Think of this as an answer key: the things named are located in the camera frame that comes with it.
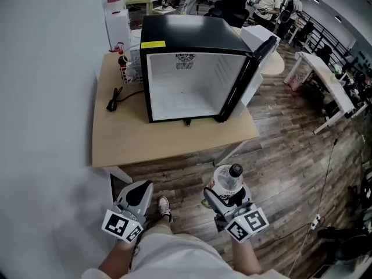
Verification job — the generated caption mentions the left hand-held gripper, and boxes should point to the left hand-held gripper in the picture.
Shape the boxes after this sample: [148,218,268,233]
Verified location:
[101,180,155,244]

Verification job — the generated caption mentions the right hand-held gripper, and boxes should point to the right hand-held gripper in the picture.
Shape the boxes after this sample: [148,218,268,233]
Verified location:
[203,184,270,245]

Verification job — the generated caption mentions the clear drink bottle black cap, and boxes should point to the clear drink bottle black cap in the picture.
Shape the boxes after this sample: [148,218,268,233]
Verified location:
[209,163,245,203]

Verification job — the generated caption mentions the black mini fridge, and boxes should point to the black mini fridge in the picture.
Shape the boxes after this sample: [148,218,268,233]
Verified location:
[139,14,277,124]

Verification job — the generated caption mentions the person's left forearm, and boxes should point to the person's left forearm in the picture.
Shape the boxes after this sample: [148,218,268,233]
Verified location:
[97,238,141,273]

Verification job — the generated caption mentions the person's right forearm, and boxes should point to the person's right forearm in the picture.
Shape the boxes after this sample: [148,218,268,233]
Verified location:
[231,238,264,275]

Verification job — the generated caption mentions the person's white shoe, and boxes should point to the person's white shoe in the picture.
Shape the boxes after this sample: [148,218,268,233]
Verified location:
[158,196,174,224]

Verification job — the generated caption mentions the light wooden table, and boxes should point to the light wooden table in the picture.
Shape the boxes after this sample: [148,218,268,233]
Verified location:
[92,52,260,184]

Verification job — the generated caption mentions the person's beige shorts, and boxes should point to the person's beige shorts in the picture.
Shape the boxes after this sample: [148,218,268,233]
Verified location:
[81,224,291,279]

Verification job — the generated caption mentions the white power strip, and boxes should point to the white power strip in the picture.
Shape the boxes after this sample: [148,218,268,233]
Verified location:
[309,213,322,231]

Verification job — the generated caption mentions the pink bag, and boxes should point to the pink bag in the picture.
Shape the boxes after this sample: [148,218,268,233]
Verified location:
[288,73,303,92]

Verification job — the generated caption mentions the round beige table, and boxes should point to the round beige table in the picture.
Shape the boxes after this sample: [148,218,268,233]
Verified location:
[260,50,285,76]

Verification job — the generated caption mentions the long white desk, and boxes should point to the long white desk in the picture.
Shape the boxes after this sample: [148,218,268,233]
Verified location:
[283,51,370,135]

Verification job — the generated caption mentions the white box appliance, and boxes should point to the white box appliance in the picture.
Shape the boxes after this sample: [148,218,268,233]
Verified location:
[240,24,281,49]

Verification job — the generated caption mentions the tall white cardboard box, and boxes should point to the tall white cardboard box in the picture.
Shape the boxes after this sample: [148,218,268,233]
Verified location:
[105,9,132,52]

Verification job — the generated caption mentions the black office chair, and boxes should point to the black office chair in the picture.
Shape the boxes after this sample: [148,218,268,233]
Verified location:
[204,0,251,28]

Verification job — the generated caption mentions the black metal railing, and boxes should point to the black metal railing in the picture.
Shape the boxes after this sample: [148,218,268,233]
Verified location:
[301,9,359,58]

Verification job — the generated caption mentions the light green table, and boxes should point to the light green table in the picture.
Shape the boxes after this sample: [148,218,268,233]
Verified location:
[125,0,152,16]

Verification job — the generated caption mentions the thin floor cable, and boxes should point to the thin floor cable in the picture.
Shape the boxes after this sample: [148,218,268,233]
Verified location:
[286,138,339,279]

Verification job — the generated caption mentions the black power cable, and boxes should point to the black power cable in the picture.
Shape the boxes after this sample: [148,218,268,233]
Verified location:
[106,86,145,113]

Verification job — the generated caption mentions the white wire basket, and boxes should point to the white wire basket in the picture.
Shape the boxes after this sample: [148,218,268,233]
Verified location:
[117,55,144,85]

